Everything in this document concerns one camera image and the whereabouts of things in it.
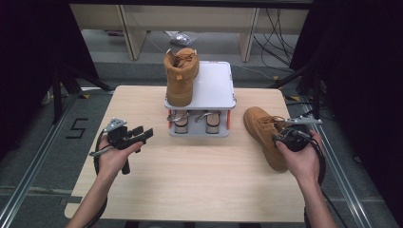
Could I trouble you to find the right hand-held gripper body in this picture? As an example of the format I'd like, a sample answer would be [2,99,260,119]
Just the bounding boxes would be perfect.
[279,116,323,152]

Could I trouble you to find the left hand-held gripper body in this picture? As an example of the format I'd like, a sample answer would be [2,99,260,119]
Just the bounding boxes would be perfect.
[89,118,142,176]

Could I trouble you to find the tan suede boot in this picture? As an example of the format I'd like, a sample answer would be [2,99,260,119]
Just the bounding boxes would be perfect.
[163,47,201,108]
[242,106,302,173]

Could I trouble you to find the grey two-tier shoe rack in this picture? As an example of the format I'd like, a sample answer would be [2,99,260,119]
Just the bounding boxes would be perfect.
[163,60,238,138]

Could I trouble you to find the person's left hand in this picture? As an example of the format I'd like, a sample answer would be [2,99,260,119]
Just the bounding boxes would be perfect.
[96,137,144,182]

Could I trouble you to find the person's right hand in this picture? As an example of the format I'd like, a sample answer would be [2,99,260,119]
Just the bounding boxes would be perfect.
[275,130,323,188]

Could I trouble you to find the black metal stand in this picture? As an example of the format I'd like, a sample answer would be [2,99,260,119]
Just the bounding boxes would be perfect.
[269,63,323,122]
[50,63,114,125]

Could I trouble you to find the dark curtain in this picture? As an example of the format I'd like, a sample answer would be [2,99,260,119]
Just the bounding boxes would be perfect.
[289,0,403,219]
[0,0,100,161]

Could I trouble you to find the clear plastic bag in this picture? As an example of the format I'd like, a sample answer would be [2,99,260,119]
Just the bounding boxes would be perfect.
[169,31,197,48]

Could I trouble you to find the light wooden desk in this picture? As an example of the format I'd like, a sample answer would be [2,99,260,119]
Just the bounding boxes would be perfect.
[68,3,310,63]

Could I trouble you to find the aluminium floor rail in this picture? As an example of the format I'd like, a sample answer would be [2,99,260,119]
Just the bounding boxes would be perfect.
[298,94,373,228]
[0,91,81,228]

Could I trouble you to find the black floor cables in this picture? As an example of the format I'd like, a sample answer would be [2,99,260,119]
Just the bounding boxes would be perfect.
[253,8,300,69]

